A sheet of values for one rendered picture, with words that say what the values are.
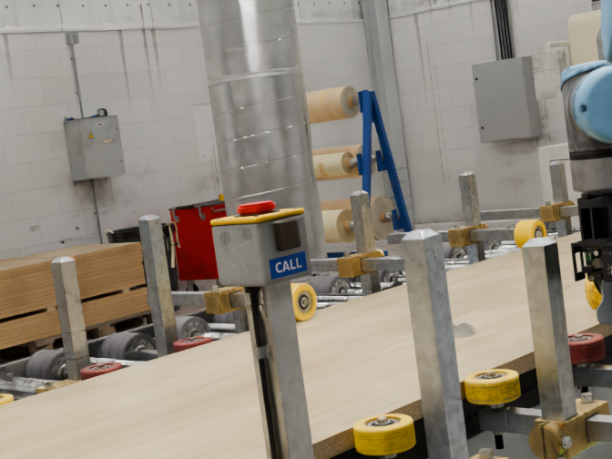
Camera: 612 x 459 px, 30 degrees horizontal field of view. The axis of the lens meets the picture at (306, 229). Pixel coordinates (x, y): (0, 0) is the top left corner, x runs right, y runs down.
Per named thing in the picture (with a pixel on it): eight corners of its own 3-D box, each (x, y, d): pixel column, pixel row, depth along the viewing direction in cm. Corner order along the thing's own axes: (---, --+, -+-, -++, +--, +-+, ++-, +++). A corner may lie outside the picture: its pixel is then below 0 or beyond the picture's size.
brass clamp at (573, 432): (616, 435, 161) (612, 400, 160) (566, 464, 151) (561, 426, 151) (577, 432, 165) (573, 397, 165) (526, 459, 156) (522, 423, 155)
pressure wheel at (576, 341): (620, 399, 187) (612, 330, 186) (596, 412, 181) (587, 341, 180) (576, 395, 192) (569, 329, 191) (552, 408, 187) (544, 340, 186)
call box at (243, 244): (314, 280, 118) (304, 206, 117) (266, 294, 113) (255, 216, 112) (268, 281, 122) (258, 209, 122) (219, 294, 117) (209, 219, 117)
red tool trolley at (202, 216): (272, 281, 1029) (260, 193, 1022) (219, 298, 968) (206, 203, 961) (231, 283, 1057) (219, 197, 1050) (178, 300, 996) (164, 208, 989)
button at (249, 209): (285, 216, 117) (282, 198, 117) (257, 221, 114) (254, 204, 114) (258, 217, 120) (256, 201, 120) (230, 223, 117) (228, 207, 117)
